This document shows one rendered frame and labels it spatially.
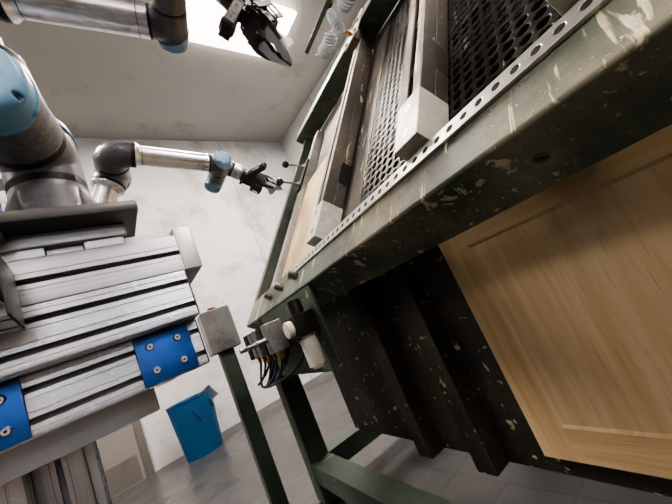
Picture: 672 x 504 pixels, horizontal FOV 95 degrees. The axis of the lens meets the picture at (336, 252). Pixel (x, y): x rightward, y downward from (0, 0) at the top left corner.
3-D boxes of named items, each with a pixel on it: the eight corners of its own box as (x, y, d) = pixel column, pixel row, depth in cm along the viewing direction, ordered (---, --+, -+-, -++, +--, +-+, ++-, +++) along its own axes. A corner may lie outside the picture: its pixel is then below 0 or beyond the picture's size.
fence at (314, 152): (278, 293, 132) (269, 290, 130) (320, 139, 176) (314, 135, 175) (282, 290, 128) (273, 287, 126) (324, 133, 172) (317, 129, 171)
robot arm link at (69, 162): (97, 197, 66) (81, 144, 68) (72, 161, 54) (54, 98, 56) (24, 210, 61) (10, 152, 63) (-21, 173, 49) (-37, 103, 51)
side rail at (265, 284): (274, 309, 154) (253, 303, 150) (317, 152, 206) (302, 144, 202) (278, 307, 149) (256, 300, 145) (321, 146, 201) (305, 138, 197)
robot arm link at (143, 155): (88, 126, 109) (230, 146, 135) (92, 146, 117) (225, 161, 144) (88, 154, 105) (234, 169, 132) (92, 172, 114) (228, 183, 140)
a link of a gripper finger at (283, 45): (307, 50, 77) (281, 20, 75) (294, 55, 73) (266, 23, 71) (302, 61, 79) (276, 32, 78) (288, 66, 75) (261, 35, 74)
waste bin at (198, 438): (226, 433, 327) (209, 382, 337) (238, 436, 294) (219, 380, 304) (178, 462, 297) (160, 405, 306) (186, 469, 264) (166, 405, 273)
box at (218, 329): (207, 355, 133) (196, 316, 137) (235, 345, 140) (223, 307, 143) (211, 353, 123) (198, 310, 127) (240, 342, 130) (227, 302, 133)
